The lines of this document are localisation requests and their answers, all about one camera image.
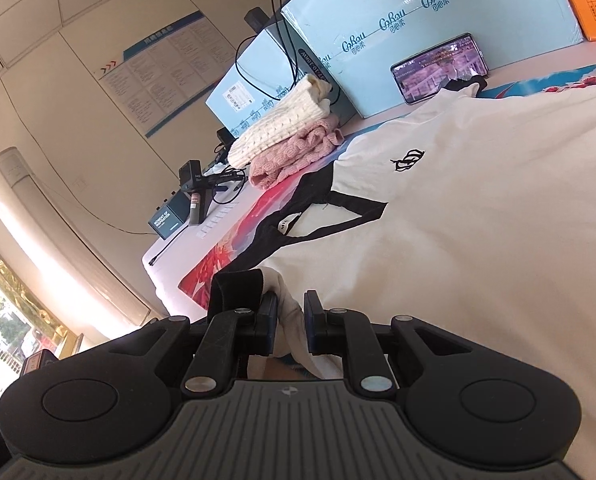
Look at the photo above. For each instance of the large light blue cardboard box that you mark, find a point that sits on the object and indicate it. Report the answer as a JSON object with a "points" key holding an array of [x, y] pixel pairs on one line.
{"points": [[428, 25]]}

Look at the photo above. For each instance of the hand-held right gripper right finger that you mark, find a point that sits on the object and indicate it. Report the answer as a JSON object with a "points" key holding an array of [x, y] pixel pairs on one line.
{"points": [[312, 320]]}

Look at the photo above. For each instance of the light blue box with shipping label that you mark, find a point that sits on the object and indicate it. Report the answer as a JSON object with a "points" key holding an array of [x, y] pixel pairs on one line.
{"points": [[248, 80]]}

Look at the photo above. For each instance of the small black block device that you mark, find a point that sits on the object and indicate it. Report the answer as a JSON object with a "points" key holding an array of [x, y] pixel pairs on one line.
{"points": [[256, 19]]}

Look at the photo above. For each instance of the smartphone with lit screen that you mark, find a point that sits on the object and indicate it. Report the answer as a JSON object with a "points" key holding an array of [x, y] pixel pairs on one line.
{"points": [[438, 67]]}

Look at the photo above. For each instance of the white T-shirt with black trim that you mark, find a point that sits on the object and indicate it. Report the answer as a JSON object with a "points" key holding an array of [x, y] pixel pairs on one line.
{"points": [[478, 210]]}

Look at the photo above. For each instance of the black box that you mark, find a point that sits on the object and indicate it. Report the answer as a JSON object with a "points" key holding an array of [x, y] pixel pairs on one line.
{"points": [[224, 137]]}

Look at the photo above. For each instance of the cream knit sweater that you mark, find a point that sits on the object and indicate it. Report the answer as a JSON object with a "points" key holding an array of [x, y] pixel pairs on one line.
{"points": [[278, 122]]}

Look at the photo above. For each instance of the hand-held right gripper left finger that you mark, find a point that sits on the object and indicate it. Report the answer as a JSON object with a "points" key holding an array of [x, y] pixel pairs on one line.
{"points": [[270, 320]]}

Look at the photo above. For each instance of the pink knit sweater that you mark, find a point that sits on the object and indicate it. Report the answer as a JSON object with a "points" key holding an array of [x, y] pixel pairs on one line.
{"points": [[298, 152]]}

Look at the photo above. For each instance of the gold-framed window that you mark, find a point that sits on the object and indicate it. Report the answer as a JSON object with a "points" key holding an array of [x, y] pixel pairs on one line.
{"points": [[12, 320]]}

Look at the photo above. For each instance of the tall cream air conditioner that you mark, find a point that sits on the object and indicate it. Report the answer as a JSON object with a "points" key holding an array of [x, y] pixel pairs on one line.
{"points": [[52, 230]]}

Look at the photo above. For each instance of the small teal box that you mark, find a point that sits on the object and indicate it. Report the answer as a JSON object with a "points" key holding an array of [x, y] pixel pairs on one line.
{"points": [[167, 220]]}

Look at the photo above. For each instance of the printed anime desk mat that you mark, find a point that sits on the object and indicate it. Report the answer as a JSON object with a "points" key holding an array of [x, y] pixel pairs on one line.
{"points": [[237, 220]]}

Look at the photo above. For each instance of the wall notice poster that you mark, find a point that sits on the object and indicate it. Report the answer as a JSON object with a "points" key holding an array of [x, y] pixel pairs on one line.
{"points": [[162, 65]]}

